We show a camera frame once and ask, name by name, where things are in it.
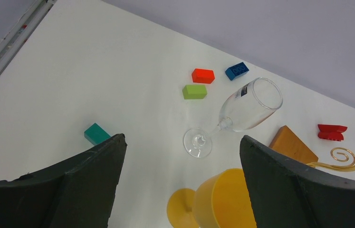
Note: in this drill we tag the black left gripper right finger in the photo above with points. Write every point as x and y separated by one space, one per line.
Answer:
285 193

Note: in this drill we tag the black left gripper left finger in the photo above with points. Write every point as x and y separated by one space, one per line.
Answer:
78 192

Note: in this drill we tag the yellow plastic wine glass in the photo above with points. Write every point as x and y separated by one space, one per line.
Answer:
222 201

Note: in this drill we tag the clear tall wine glass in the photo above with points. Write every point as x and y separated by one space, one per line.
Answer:
243 110

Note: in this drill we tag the teal toy block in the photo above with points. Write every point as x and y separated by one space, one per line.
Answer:
95 134

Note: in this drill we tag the red toy brick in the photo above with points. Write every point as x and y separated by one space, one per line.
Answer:
331 132

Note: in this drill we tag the blue toy brick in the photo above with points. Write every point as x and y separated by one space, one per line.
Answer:
236 71

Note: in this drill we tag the light green toy block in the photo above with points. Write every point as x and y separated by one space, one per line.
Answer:
194 92

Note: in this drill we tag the orange red toy block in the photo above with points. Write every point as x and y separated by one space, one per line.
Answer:
204 76

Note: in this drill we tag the gold wire glass rack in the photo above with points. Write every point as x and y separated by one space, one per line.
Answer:
287 143

